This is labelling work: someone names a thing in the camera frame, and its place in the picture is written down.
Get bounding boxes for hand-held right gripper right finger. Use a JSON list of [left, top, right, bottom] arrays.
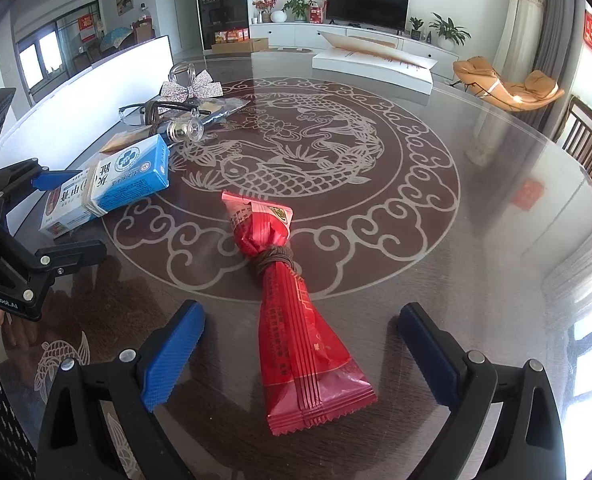
[[398, 302, 567, 480]]

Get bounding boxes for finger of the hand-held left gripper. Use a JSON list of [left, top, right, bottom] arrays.
[[0, 224, 108, 279], [0, 158, 84, 212]]

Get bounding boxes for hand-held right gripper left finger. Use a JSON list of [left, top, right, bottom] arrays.
[[36, 299, 207, 480]]

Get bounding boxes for blue white medicine box bundle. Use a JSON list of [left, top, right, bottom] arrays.
[[38, 134, 171, 240]]

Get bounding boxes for red snack packet bundle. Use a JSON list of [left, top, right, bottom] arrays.
[[221, 190, 378, 437]]

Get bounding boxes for person's left forearm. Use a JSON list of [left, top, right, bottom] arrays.
[[0, 327, 39, 480]]

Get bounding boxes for beige flat packet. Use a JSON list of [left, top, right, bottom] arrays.
[[98, 127, 152, 157]]

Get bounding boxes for clear safety glasses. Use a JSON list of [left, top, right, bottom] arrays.
[[118, 101, 202, 126]]

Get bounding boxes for balcony window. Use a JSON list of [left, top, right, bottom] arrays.
[[18, 30, 62, 88]]

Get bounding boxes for small clear glass bottle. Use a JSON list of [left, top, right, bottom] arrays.
[[163, 119, 204, 145]]

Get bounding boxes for clear glass ornament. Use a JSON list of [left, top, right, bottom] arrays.
[[168, 61, 197, 83]]

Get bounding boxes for silver glitter bow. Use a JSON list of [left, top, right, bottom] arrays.
[[158, 72, 224, 103]]

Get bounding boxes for white door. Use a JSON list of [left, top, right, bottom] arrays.
[[171, 0, 197, 53]]

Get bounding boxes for orange snack boxes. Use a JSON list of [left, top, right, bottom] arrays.
[[213, 27, 251, 43]]

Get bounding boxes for brown cardboard box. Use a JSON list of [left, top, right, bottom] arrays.
[[211, 37, 269, 56]]

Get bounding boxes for dark glass display cabinet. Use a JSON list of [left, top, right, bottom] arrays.
[[196, 0, 249, 51]]

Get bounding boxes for red flower vase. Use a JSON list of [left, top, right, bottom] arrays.
[[252, 0, 281, 23]]

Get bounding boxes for white television cabinet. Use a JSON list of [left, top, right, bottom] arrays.
[[248, 21, 461, 68]]

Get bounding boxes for orange lounge chair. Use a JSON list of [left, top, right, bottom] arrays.
[[452, 56, 566, 113]]

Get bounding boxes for white flat gift box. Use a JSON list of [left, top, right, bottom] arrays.
[[312, 31, 436, 96]]

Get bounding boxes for green potted plant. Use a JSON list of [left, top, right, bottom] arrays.
[[282, 0, 313, 23]]

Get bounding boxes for large leafy potted plant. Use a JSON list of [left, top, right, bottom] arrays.
[[428, 12, 472, 52]]

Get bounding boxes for covered standing air conditioner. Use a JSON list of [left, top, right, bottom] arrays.
[[491, 0, 548, 83]]

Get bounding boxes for grey curtain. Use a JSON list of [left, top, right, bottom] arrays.
[[516, 0, 589, 136]]

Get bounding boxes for black television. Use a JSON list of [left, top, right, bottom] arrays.
[[325, 0, 411, 31]]

